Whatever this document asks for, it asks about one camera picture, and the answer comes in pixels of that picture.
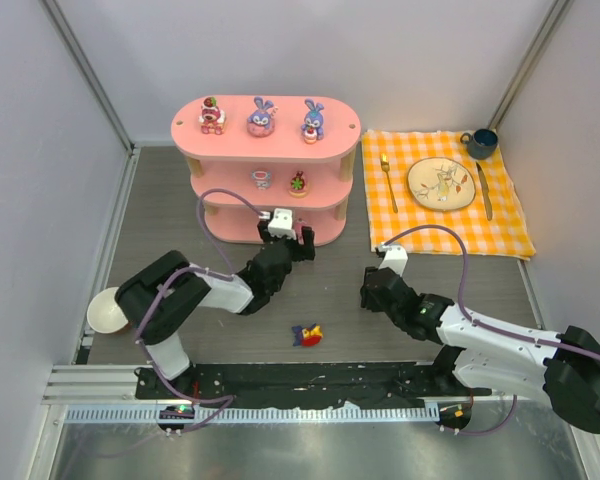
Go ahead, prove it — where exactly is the white ceramic bowl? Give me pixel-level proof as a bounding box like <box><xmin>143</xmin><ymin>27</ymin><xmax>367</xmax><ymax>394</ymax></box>
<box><xmin>86</xmin><ymin>287</ymin><xmax>130</xmax><ymax>335</ymax></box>

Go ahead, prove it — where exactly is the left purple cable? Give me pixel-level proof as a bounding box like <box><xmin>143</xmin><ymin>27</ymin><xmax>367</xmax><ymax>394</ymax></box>
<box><xmin>132</xmin><ymin>187</ymin><xmax>269</xmax><ymax>436</ymax></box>

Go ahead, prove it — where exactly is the yellow white checkered cloth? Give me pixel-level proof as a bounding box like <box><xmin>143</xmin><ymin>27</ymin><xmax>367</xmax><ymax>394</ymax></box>
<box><xmin>361</xmin><ymin>130</ymin><xmax>536</xmax><ymax>260</ymax></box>

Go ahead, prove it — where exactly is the gold fork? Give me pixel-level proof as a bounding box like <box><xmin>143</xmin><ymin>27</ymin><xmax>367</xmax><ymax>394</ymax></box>
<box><xmin>380</xmin><ymin>153</ymin><xmax>398</xmax><ymax>213</ymax></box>

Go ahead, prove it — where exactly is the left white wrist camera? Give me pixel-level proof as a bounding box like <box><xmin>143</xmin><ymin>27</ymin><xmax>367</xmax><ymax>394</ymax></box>
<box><xmin>259</xmin><ymin>208</ymin><xmax>297</xmax><ymax>241</ymax></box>

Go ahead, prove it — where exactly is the white pink toy middle shelf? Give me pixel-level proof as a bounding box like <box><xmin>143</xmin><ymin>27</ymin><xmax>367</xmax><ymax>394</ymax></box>
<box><xmin>251</xmin><ymin>169</ymin><xmax>272</xmax><ymax>190</ymax></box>

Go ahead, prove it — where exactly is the purple bunny with cake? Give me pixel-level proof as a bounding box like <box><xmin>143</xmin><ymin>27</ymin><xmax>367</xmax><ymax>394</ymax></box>
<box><xmin>301</xmin><ymin>98</ymin><xmax>324</xmax><ymax>144</ymax></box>

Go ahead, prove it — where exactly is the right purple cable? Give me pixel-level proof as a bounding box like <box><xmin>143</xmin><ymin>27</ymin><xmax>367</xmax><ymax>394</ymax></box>
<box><xmin>384</xmin><ymin>224</ymin><xmax>600</xmax><ymax>435</ymax></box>

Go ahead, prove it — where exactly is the pink pig toy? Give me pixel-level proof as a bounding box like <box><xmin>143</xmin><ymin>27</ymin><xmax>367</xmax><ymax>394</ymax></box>
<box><xmin>293</xmin><ymin>218</ymin><xmax>306</xmax><ymax>241</ymax></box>

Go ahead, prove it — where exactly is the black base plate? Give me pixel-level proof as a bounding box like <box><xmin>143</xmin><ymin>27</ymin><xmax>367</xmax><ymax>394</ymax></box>
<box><xmin>134</xmin><ymin>360</ymin><xmax>494</xmax><ymax>409</ymax></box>

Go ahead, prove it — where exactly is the pink three-tier wooden shelf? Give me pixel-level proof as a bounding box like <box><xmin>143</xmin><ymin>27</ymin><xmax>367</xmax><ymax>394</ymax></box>
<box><xmin>171</xmin><ymin>95</ymin><xmax>361</xmax><ymax>245</ymax></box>

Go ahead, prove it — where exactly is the dark blue ceramic mug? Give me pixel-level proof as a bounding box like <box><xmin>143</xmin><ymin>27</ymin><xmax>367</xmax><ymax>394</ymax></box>
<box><xmin>460</xmin><ymin>129</ymin><xmax>499</xmax><ymax>160</ymax></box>

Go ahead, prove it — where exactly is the white slotted cable duct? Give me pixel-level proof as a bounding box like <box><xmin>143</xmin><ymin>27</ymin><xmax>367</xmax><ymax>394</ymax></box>
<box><xmin>65</xmin><ymin>402</ymin><xmax>439</xmax><ymax>427</ymax></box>

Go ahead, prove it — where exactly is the gold knife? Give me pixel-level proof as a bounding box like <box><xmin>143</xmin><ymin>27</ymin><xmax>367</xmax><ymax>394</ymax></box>
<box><xmin>476</xmin><ymin>163</ymin><xmax>493</xmax><ymax>221</ymax></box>

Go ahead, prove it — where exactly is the red yellow bird toy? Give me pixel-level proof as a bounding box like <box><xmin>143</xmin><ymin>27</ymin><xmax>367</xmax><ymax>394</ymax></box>
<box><xmin>291</xmin><ymin>324</ymin><xmax>323</xmax><ymax>347</ymax></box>

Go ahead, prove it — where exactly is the cream decorated ceramic plate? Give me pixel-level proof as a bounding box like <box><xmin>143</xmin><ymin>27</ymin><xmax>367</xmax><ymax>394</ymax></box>
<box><xmin>406</xmin><ymin>157</ymin><xmax>476</xmax><ymax>212</ymax></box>

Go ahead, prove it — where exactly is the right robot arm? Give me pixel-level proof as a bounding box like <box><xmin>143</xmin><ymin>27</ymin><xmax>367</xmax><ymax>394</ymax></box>
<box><xmin>361</xmin><ymin>267</ymin><xmax>600</xmax><ymax>434</ymax></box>

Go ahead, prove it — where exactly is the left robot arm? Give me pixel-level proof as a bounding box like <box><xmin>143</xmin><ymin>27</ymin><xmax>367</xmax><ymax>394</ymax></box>
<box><xmin>114</xmin><ymin>220</ymin><xmax>315</xmax><ymax>389</ymax></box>

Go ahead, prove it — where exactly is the purple cable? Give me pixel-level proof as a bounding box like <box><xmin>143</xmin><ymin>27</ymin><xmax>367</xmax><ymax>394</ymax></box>
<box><xmin>384</xmin><ymin>224</ymin><xmax>600</xmax><ymax>435</ymax></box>
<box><xmin>132</xmin><ymin>187</ymin><xmax>269</xmax><ymax>436</ymax></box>

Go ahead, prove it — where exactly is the pink bear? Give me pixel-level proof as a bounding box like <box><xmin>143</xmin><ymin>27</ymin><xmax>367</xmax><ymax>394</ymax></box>
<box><xmin>198</xmin><ymin>96</ymin><xmax>227</xmax><ymax>135</ymax></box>
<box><xmin>288</xmin><ymin>171</ymin><xmax>309</xmax><ymax>198</ymax></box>

